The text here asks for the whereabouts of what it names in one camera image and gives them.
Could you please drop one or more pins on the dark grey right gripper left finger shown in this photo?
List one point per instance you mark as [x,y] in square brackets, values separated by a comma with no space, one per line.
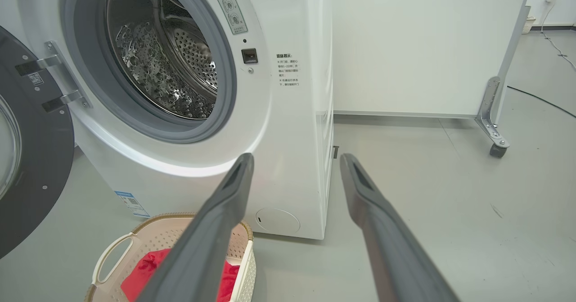
[211,239]

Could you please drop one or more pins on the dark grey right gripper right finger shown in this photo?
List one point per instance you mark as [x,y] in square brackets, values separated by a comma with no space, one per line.
[391,248]

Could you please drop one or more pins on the red and white garment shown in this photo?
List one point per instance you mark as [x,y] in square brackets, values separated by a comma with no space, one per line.
[144,275]

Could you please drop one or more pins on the round black glass washer door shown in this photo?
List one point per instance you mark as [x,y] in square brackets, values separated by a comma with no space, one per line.
[40,158]

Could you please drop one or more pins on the cream perforated laundry basket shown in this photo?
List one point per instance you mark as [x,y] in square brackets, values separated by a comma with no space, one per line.
[157,234]

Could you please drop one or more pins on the white front-load washing machine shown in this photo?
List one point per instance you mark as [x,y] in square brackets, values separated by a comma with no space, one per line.
[288,158]

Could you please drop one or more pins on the metal washing machine door hinge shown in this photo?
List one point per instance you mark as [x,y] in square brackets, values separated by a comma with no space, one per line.
[49,62]

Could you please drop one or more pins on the blue energy label sticker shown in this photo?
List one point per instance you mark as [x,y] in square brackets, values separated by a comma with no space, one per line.
[130,203]

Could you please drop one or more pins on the black caster wheel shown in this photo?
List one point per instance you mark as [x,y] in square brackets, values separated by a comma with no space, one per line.
[497,151]

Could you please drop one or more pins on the black printed text sticker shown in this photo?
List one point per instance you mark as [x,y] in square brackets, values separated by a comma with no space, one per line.
[287,70]

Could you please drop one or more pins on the white partition board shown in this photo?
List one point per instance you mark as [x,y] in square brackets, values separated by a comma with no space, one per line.
[427,45]

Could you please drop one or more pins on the grey warning label strip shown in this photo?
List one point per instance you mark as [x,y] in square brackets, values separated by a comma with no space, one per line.
[227,5]

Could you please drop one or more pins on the small white woven bin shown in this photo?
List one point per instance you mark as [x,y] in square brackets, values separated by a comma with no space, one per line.
[528,25]

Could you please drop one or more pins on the metal partition leg bracket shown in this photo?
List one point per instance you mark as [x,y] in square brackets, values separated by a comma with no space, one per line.
[490,113]

